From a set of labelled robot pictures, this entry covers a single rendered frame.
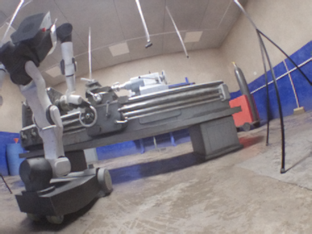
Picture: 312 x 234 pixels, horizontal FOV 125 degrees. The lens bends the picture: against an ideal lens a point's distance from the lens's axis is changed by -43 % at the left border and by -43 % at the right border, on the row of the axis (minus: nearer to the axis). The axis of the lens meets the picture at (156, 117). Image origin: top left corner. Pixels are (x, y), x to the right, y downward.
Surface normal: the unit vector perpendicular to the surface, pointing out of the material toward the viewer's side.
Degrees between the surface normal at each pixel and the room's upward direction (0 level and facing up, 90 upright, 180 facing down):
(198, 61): 90
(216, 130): 90
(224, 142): 90
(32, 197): 90
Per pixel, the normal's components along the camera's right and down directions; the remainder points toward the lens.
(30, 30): 0.31, -0.23
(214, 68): 0.00, -0.15
